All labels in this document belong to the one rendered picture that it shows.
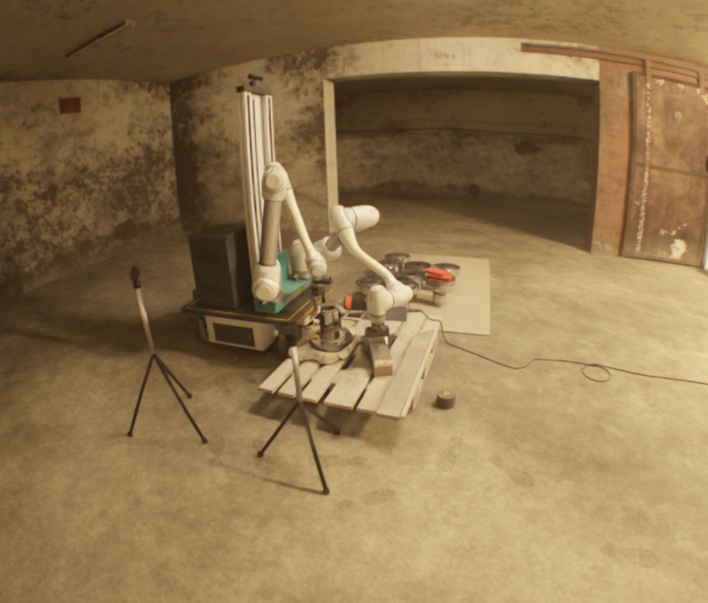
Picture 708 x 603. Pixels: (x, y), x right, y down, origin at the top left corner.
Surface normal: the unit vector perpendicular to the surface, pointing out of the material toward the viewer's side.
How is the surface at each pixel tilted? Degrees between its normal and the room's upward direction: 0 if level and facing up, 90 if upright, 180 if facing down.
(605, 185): 90
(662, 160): 90
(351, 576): 0
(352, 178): 90
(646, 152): 90
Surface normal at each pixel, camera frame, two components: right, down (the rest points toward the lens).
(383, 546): -0.04, -0.93
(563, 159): -0.34, 0.36
